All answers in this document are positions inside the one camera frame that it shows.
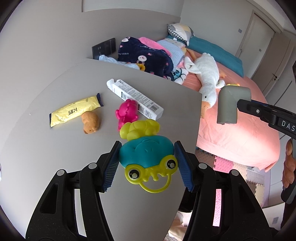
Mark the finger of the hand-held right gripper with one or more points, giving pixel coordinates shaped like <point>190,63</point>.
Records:
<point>256,109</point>

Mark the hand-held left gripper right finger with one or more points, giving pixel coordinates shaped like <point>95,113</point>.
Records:
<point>182,164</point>

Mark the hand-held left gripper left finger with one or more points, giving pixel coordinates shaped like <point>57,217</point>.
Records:
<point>112,166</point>

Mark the grey corner guard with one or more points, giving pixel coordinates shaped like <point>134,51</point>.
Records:
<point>227,104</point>

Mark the teal and yellow frog toy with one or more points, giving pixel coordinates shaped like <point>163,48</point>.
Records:
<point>145,153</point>

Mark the person's right hand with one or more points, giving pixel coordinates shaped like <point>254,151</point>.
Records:
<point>290,162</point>

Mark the pink bed sheet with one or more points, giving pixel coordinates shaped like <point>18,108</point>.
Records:
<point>242,139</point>

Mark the foam floor mat tiles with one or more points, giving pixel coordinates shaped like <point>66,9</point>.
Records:
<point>222,162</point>

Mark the white door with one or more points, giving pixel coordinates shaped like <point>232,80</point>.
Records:
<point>275,67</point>
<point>256,34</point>

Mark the brown animal toy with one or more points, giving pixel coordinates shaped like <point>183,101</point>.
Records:
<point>91,121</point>

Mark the pink animal toy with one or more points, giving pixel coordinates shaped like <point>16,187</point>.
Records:
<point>127,111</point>

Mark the white goose plush toy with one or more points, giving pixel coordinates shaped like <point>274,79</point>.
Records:
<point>208,71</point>

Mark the cream cloth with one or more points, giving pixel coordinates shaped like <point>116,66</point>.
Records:
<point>177,227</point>

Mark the yellow snack wrapper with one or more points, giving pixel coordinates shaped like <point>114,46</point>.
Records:
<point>74,110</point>

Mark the teal pillow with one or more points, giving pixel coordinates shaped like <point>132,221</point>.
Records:
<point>215,52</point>

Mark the white cardboard box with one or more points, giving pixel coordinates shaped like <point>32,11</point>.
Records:
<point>138,97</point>

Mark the white cartoon print cloth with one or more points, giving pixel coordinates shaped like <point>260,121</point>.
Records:
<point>180,75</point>

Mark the light blue blanket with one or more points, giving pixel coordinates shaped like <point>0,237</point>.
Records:
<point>173,48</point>

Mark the small yellow round object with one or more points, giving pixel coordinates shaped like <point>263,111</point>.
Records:
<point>141,67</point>

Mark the patterned pillow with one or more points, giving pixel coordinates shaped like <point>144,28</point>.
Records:
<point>182,31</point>

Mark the light blue cloth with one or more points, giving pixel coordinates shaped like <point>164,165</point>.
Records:
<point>108,58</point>

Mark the navy printed blanket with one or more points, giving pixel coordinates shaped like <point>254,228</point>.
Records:
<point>148,58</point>

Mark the pink blanket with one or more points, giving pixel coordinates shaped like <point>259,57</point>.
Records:
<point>150,42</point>

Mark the black wall switch panel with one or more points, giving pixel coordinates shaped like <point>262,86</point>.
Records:
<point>104,48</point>

